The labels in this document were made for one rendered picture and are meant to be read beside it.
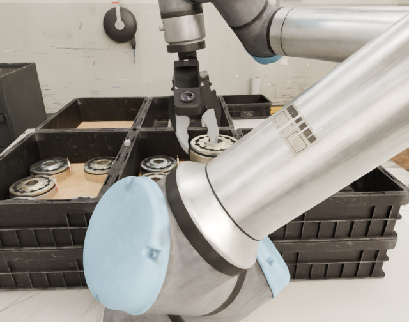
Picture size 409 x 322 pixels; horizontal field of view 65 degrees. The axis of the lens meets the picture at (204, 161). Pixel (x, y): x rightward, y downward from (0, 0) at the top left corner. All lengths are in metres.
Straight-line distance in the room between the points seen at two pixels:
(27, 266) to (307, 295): 0.59
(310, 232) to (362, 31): 0.40
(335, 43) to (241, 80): 3.80
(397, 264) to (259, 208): 0.70
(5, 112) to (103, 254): 2.03
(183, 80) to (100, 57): 3.61
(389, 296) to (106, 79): 3.80
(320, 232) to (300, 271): 0.11
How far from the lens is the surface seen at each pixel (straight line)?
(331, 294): 0.79
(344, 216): 0.72
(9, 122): 2.31
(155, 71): 4.13
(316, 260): 0.77
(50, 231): 0.71
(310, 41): 0.52
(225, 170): 0.27
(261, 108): 2.60
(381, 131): 0.26
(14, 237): 0.75
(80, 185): 0.92
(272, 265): 0.39
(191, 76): 0.57
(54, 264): 0.77
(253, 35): 0.58
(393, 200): 0.73
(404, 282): 0.89
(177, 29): 0.59
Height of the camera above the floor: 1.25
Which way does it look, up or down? 25 degrees down
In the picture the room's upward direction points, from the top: straight up
